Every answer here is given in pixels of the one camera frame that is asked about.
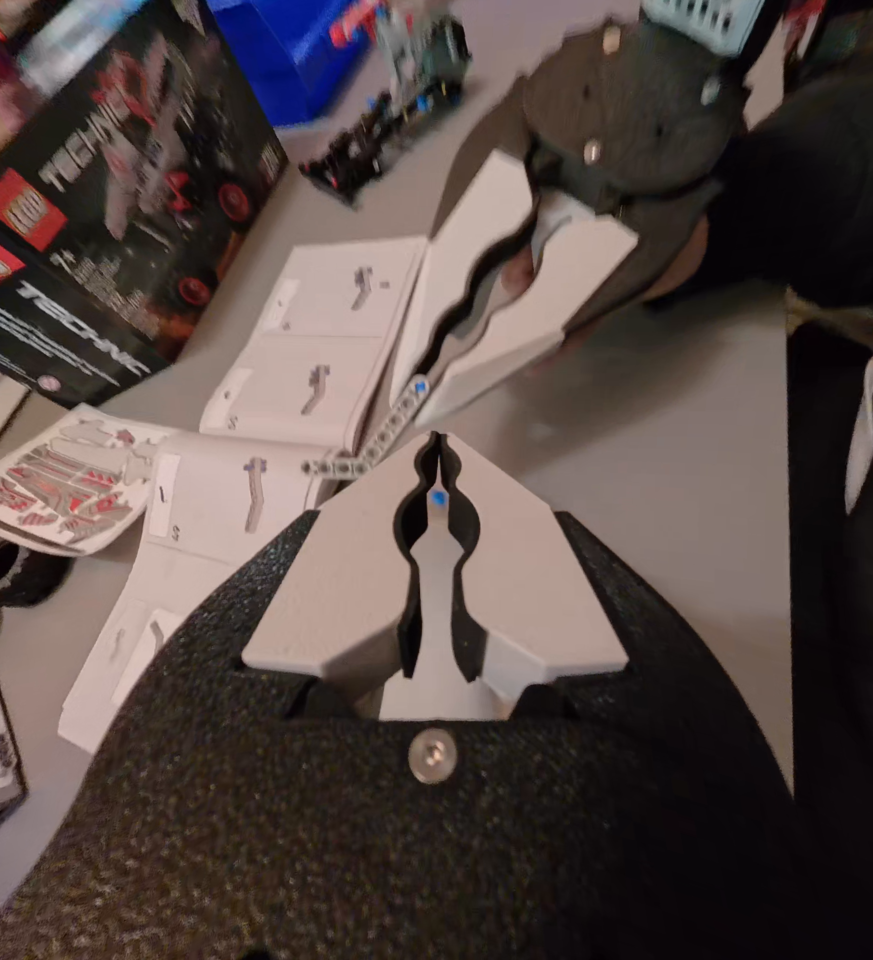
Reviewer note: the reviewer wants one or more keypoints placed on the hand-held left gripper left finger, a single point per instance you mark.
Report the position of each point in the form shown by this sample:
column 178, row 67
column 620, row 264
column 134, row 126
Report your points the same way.
column 324, row 592

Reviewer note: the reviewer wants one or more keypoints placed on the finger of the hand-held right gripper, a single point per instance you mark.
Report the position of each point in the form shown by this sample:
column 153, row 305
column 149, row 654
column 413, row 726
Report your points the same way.
column 466, row 247
column 549, row 315

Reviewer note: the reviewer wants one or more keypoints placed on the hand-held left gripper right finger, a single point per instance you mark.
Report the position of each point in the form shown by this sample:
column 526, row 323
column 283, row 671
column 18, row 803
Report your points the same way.
column 549, row 592

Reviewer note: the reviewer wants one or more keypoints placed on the long blue toy pin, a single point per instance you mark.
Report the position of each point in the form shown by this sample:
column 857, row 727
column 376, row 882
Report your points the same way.
column 439, row 498

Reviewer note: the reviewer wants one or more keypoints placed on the grey bent toy beam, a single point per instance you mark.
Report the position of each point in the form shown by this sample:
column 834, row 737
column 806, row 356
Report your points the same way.
column 388, row 435

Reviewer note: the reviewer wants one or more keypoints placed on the person's right forearm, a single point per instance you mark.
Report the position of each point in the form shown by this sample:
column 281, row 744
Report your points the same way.
column 819, row 187

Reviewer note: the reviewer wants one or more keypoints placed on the person's right hand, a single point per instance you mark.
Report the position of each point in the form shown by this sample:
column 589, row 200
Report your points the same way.
column 695, row 251

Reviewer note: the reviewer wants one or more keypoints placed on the black toy car chassis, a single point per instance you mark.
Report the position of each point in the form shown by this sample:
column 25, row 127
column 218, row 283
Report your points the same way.
column 354, row 157

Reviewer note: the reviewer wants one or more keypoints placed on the open instruction booklet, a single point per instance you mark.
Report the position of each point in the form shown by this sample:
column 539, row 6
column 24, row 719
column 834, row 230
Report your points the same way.
column 316, row 360

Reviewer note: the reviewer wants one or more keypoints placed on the blue plastic bin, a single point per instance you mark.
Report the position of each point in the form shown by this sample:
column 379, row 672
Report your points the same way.
column 286, row 52

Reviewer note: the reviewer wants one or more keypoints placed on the red grey sticker sheet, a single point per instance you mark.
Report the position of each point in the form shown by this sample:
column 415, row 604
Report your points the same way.
column 54, row 487

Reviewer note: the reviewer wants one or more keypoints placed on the black toy set box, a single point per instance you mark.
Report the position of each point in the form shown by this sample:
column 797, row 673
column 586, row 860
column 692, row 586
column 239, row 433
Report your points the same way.
column 106, row 225

